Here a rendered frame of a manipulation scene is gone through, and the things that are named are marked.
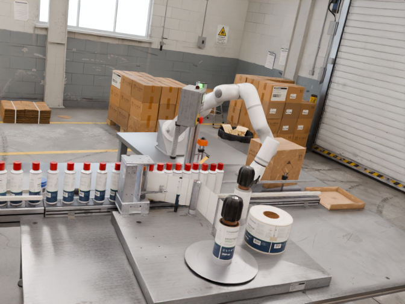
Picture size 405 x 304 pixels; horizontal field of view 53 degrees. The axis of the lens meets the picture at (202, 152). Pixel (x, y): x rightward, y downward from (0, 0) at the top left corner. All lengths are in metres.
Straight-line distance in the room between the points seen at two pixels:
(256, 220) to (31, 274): 0.93
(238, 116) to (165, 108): 1.28
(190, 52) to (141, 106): 3.10
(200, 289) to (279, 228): 0.48
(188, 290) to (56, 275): 0.50
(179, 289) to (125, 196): 0.59
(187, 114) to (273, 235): 0.74
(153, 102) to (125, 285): 4.27
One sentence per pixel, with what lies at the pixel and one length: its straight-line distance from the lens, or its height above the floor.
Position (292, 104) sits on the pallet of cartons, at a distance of 6.33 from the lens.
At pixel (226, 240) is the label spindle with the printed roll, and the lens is 1.64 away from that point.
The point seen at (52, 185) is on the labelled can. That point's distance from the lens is 1.99.
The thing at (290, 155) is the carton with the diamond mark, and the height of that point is 1.08.
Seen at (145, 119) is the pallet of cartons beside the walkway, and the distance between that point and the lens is 5.68.
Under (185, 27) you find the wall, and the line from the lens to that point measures 8.35.
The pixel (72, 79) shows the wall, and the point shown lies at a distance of 7.60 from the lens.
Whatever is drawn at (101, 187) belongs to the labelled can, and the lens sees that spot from 2.03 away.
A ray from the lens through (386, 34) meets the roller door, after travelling 6.70.
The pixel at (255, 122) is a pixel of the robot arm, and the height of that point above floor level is 1.31.
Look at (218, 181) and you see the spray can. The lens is 2.26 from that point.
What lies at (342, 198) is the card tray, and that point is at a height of 0.83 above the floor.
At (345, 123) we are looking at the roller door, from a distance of 6.94.
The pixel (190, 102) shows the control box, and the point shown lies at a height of 1.41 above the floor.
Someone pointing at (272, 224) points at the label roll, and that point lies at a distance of 1.81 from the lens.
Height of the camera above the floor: 1.80
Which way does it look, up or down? 17 degrees down
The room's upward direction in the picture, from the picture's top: 10 degrees clockwise
